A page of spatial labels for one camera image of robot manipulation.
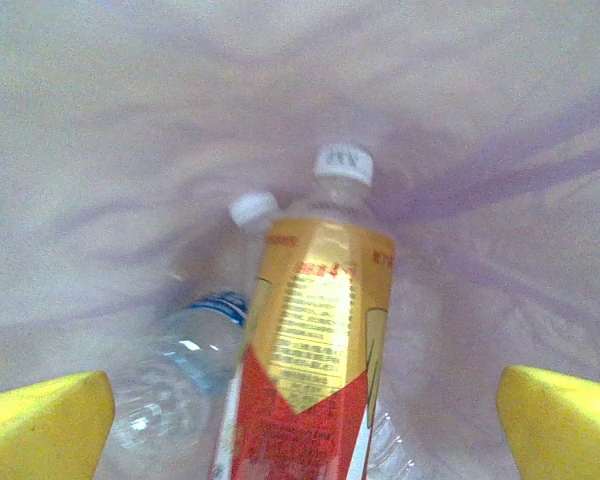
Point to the right gripper black-yellow left finger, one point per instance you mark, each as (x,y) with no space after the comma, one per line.
(40,430)

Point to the right gripper black-yellow right finger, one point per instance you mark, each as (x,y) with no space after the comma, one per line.
(565,430)

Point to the clear water bottle blue label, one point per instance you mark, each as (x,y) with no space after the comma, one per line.
(180,360)

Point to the clear bottle red label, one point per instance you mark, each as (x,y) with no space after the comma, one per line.
(390,450)

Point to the yellow red label bottle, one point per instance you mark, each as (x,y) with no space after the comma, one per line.
(320,325)

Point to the pink-lined trash bin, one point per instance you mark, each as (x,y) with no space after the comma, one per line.
(130,125)

